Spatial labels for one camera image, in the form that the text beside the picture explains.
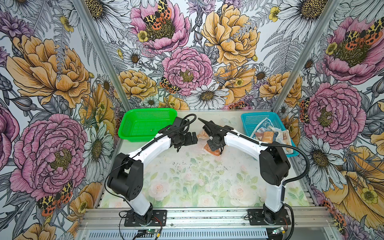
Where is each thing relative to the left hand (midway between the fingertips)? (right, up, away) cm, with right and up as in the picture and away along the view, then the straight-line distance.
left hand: (190, 145), depth 88 cm
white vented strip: (-28, -39, -18) cm, 51 cm away
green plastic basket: (-36, +12, +27) cm, 47 cm away
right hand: (+17, -2, +4) cm, 17 cm away
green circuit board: (-17, -37, -18) cm, 45 cm away
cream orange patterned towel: (+51, +5, +13) cm, 53 cm away
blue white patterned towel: (+54, +13, +23) cm, 60 cm away
